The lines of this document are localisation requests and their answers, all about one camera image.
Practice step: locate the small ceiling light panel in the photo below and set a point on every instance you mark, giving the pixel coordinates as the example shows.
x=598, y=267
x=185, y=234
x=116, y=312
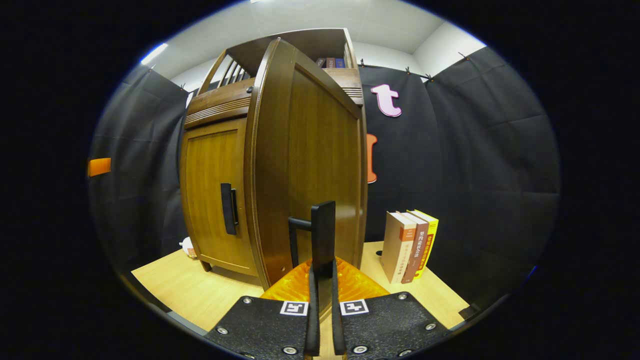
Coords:
x=154, y=52

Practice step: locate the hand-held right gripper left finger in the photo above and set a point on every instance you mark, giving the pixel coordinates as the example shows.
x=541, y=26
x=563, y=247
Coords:
x=312, y=320

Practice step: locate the brown standing book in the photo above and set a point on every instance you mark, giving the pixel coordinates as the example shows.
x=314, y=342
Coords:
x=416, y=250

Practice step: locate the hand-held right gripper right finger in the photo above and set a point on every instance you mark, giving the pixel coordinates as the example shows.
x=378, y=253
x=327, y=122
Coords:
x=337, y=325

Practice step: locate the blue shelf book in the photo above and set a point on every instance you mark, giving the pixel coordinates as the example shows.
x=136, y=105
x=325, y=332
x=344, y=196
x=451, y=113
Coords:
x=340, y=63

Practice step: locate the wooden shoe cabinet door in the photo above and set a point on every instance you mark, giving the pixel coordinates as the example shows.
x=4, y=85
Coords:
x=320, y=150
x=207, y=190

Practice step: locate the beige orange book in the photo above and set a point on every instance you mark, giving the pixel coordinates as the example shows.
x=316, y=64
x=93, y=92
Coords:
x=397, y=245

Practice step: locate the maroon shelf book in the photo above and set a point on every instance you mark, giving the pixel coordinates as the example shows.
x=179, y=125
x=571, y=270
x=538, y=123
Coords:
x=330, y=62

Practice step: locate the wooden double-door shoe cabinet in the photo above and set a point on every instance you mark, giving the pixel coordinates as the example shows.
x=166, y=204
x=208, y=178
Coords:
x=310, y=45

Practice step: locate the yellow book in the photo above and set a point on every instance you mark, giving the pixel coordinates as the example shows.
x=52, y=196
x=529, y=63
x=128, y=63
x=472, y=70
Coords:
x=430, y=240

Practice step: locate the black backdrop cloth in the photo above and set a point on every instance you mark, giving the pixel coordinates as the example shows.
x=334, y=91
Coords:
x=475, y=175

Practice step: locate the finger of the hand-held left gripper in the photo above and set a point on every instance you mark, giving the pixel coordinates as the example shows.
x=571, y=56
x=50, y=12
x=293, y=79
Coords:
x=100, y=166

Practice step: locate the wooden cabinet drawer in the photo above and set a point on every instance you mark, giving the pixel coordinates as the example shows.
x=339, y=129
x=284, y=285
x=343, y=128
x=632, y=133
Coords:
x=215, y=107

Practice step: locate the white plush toy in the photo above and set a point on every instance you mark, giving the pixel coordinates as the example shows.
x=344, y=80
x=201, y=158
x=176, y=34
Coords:
x=187, y=247

